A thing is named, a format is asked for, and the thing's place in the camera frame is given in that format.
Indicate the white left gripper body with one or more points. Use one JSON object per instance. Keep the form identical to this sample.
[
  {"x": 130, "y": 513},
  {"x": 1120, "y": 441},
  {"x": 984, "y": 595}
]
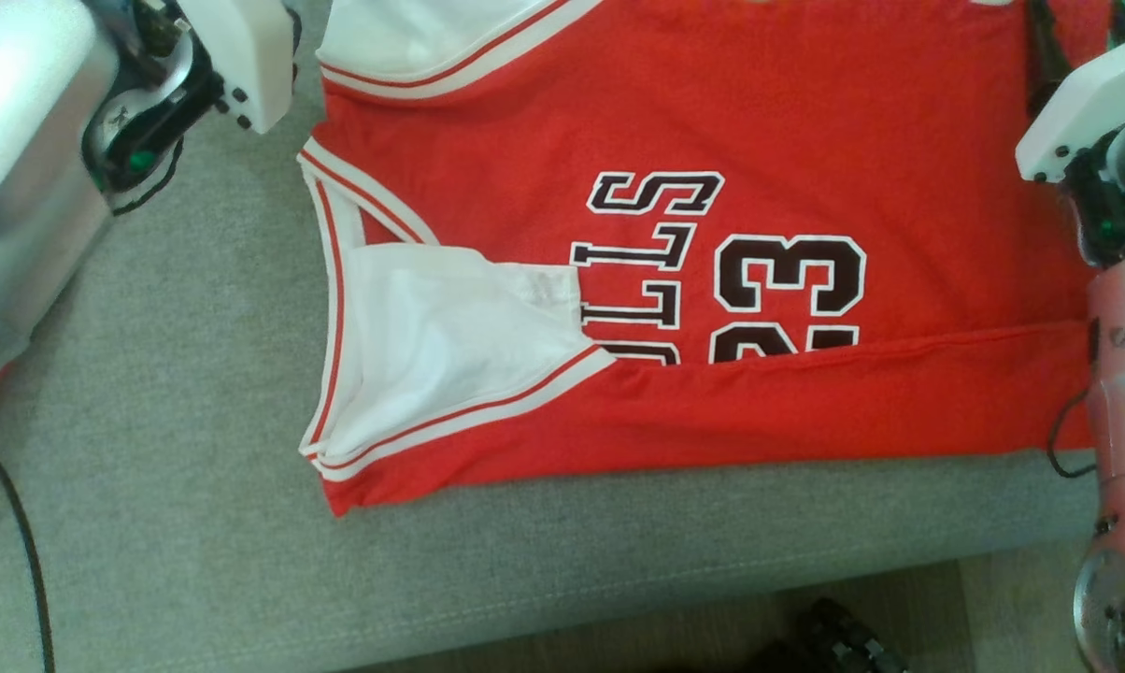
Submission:
[{"x": 245, "y": 56}]

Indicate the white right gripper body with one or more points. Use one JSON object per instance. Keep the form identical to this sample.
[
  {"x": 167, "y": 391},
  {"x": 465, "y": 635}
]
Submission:
[{"x": 1095, "y": 107}]

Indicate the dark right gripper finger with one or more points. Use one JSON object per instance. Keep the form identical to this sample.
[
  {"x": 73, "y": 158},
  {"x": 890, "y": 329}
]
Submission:
[{"x": 1048, "y": 56}]

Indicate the red basketball jersey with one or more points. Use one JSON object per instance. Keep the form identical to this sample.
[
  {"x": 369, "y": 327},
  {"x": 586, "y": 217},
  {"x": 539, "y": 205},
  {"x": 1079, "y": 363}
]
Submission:
[{"x": 805, "y": 112}]

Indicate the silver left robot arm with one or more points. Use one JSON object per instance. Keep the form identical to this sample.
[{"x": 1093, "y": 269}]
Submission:
[{"x": 21, "y": 187}]

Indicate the grey fabric sofa seat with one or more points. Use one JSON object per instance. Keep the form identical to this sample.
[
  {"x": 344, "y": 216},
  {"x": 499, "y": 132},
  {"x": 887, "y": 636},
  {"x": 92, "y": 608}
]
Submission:
[{"x": 170, "y": 421}]

